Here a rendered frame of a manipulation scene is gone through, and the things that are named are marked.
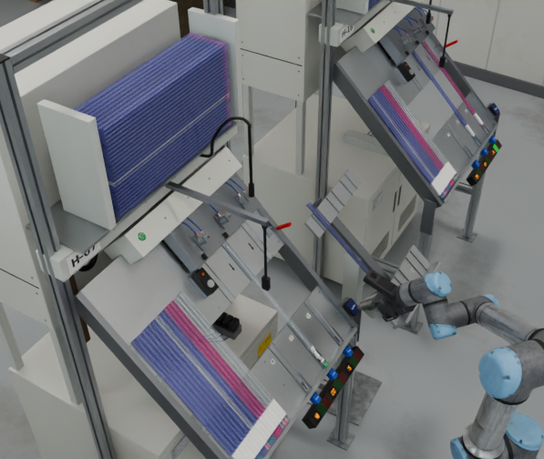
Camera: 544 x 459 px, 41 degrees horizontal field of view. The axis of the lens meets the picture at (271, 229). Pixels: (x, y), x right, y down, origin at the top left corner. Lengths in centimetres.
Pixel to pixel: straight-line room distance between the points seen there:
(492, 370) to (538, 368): 11
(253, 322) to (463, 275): 147
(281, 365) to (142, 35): 105
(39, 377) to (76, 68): 113
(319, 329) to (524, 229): 200
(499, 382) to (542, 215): 249
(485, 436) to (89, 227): 119
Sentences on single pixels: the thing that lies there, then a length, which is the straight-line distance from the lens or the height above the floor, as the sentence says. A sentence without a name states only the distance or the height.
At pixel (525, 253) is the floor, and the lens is 403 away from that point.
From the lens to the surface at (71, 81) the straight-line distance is 194.
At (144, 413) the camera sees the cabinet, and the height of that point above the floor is 62.
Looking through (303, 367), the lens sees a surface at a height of 76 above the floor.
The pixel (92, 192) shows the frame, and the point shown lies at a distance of 185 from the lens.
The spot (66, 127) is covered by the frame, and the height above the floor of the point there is 167.
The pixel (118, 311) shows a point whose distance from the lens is 205.
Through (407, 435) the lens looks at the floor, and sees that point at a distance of 316.
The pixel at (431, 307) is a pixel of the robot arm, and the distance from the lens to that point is 224.
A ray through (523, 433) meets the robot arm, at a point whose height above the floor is 78.
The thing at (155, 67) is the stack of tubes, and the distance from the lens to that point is 200.
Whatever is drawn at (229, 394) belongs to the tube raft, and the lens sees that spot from 216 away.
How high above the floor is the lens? 260
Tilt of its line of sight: 41 degrees down
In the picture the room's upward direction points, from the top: 1 degrees counter-clockwise
